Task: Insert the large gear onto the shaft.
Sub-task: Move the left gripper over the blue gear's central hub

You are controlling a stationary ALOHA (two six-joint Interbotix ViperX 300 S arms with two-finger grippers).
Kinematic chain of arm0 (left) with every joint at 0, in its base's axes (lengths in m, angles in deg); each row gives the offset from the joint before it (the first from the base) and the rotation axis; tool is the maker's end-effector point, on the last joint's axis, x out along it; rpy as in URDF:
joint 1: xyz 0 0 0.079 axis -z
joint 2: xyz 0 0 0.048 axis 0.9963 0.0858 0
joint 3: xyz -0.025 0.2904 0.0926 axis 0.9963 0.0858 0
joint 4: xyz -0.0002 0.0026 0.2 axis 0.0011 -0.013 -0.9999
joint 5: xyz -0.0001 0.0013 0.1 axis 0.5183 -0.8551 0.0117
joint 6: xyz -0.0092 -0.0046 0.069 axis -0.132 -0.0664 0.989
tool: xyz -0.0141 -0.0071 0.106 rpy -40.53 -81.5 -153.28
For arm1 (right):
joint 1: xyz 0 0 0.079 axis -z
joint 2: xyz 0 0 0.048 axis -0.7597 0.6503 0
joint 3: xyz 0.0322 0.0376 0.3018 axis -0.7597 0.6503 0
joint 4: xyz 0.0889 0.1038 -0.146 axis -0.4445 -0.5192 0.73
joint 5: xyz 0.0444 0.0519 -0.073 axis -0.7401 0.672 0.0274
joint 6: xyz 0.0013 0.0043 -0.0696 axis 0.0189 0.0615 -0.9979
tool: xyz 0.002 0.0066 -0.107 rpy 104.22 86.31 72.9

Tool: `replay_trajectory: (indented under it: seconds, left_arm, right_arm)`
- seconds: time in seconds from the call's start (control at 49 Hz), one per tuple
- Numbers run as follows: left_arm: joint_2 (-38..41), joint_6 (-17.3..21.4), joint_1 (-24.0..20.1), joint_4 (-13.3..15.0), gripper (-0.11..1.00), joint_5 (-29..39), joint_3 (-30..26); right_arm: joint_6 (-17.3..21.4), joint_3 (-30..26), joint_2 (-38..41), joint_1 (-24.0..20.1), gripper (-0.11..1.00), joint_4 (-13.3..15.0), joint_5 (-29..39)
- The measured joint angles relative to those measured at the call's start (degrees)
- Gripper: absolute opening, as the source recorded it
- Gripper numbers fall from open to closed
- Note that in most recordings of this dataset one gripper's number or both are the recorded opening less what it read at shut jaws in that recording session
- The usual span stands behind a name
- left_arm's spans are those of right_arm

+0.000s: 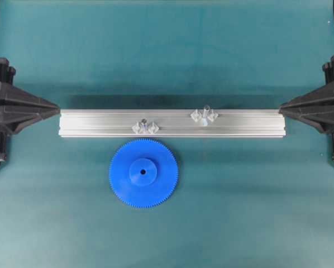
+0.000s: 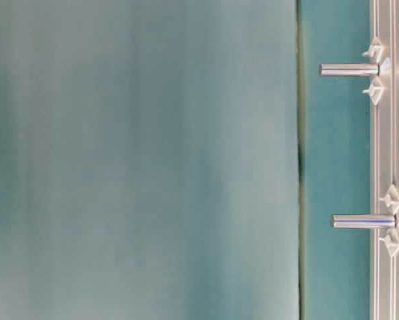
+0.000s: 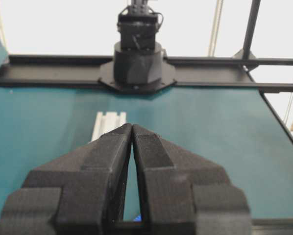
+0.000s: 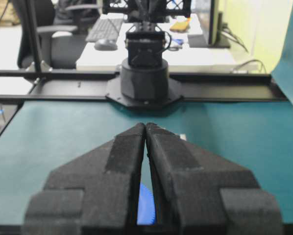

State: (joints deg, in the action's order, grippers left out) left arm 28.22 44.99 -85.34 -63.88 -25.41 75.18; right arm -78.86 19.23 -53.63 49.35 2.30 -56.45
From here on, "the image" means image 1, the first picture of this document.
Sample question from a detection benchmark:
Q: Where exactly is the large blue plastic gear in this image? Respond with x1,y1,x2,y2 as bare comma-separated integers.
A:
108,138,179,208

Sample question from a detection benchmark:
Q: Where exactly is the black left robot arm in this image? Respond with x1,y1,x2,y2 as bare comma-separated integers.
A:
0,58,60,164

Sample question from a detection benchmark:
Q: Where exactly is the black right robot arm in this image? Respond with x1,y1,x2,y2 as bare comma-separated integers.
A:
279,56,334,162

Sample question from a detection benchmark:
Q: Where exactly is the clear short shaft mount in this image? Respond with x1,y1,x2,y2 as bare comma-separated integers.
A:
132,118,159,135

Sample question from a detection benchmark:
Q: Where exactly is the clear tall shaft mount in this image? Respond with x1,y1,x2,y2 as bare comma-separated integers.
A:
190,105,219,127

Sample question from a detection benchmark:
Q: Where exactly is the silver aluminium extrusion rail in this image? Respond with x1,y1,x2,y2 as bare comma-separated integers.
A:
59,109,286,138

